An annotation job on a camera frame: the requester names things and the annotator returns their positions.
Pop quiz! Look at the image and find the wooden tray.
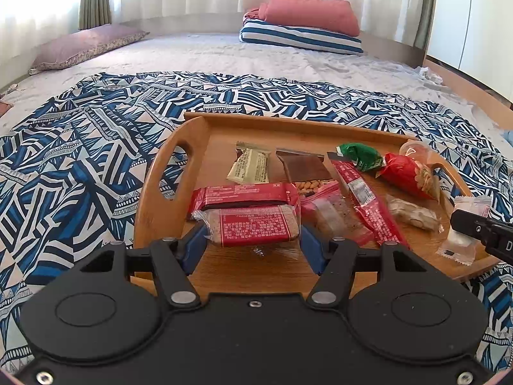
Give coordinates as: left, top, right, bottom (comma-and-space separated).
132, 112, 501, 301

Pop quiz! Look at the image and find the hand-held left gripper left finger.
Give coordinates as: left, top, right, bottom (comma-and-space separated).
78, 222, 210, 309

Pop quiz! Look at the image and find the green snack packet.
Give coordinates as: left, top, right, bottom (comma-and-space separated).
336, 142, 387, 173

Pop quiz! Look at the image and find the white crumpled cloth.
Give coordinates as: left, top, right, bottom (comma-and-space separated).
416, 65, 443, 86

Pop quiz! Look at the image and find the gold snack packet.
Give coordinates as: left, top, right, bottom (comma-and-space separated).
226, 141, 271, 185

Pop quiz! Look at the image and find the red caramel biscuit packet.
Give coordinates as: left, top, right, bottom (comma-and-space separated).
191, 204, 301, 248

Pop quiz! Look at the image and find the purple pillow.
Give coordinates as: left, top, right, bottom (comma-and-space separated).
28, 23, 151, 76

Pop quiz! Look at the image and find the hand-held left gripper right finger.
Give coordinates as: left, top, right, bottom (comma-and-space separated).
300, 225, 431, 307

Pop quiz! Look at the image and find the blue patterned blanket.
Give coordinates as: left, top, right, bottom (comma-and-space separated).
0, 71, 513, 370

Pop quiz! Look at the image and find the blue striped pillow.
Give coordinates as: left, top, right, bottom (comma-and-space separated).
239, 18, 365, 56

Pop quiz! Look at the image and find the brown nut packet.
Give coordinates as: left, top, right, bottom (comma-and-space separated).
276, 148, 339, 199

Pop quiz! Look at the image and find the wooden bed frame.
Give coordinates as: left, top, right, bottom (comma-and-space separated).
423, 54, 513, 129

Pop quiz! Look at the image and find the jelly cup red lid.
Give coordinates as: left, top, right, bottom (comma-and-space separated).
399, 140, 435, 165

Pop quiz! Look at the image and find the white wardrobe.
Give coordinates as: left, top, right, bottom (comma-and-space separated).
425, 0, 513, 109

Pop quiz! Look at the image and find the long red stick packet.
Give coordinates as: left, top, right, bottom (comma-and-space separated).
326, 151, 409, 249

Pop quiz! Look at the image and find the white candy packet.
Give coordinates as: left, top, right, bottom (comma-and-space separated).
436, 194, 493, 266

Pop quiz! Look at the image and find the red dark biscuit packet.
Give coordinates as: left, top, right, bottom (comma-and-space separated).
188, 182, 301, 221

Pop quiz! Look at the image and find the red clear cake packet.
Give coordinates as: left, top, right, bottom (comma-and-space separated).
300, 180, 375, 247

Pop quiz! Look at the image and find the red pillow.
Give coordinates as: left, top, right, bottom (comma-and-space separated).
244, 0, 360, 38

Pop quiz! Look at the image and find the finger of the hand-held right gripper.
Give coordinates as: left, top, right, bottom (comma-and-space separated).
451, 210, 492, 238

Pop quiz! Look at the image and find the clear bean packet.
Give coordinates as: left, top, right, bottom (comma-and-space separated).
385, 194, 445, 234

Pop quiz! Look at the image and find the red mixed nut packet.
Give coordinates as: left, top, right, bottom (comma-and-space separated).
377, 152, 442, 203

